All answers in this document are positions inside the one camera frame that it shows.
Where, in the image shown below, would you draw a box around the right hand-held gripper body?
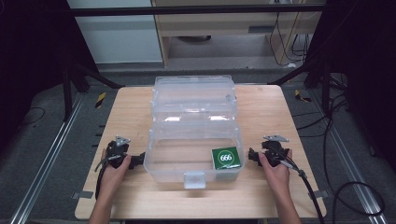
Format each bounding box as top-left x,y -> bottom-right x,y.
261,133 -> 291,168

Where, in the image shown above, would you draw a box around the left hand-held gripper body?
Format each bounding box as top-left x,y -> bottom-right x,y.
106,134 -> 132,170

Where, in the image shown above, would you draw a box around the clear plastic storage box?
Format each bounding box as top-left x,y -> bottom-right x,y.
143,74 -> 246,190

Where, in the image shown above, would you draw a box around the person's right hand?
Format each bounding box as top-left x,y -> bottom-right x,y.
258,149 -> 293,198

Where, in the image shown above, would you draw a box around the person's left hand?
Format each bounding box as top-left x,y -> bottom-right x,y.
98,148 -> 133,198

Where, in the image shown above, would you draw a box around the green square box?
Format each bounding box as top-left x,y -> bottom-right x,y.
211,146 -> 243,171

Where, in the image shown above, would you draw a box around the grey tape strip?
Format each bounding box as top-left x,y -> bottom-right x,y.
307,189 -> 330,201
71,190 -> 94,201

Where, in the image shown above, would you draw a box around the yellow black striped tape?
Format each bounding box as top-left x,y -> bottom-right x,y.
293,89 -> 313,104
94,91 -> 107,109

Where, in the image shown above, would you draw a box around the black metal stand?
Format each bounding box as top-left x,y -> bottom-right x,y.
61,61 -> 126,123
266,57 -> 332,117

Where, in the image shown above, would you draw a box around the black curtain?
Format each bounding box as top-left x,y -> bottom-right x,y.
304,0 -> 396,174
0,0 -> 98,153

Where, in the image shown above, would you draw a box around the white cabinet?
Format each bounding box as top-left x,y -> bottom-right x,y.
66,0 -> 163,65

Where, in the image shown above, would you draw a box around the light wooden desk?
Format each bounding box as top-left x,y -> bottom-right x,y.
150,0 -> 327,67

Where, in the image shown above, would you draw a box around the black horizontal bar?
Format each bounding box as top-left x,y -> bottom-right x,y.
69,3 -> 327,18

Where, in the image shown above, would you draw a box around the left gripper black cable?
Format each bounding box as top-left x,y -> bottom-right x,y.
93,155 -> 117,201

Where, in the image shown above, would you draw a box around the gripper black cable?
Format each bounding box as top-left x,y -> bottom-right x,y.
93,155 -> 117,201
272,147 -> 325,224

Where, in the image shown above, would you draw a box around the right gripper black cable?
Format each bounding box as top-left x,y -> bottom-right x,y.
272,147 -> 325,224

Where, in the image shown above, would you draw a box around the black floor cable loop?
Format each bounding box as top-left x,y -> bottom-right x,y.
291,91 -> 386,224

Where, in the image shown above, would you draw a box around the aluminium floor rail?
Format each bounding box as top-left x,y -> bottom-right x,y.
8,92 -> 86,224
309,89 -> 389,224

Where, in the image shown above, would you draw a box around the thin black floor cable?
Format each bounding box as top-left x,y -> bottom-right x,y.
20,106 -> 47,127

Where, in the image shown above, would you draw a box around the hanging black cables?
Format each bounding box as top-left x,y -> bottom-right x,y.
268,11 -> 310,68

